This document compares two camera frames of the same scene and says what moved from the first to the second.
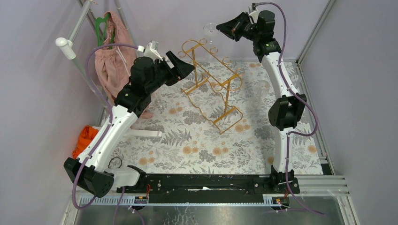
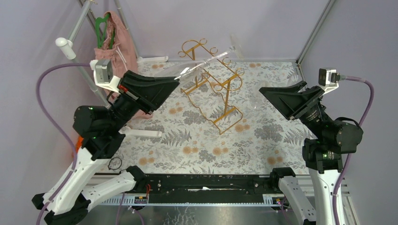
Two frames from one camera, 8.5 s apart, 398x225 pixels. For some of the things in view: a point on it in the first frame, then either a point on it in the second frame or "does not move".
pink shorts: x=114 y=64 does not move
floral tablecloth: x=216 y=120 does not move
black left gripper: x=171 y=66 -> x=131 y=94
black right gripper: x=227 y=28 -> x=291 y=102
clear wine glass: x=209 y=29 -> x=183 y=70
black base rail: x=210 y=188 does not move
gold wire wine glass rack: x=212 y=76 does not move
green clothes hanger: x=98 y=20 does not move
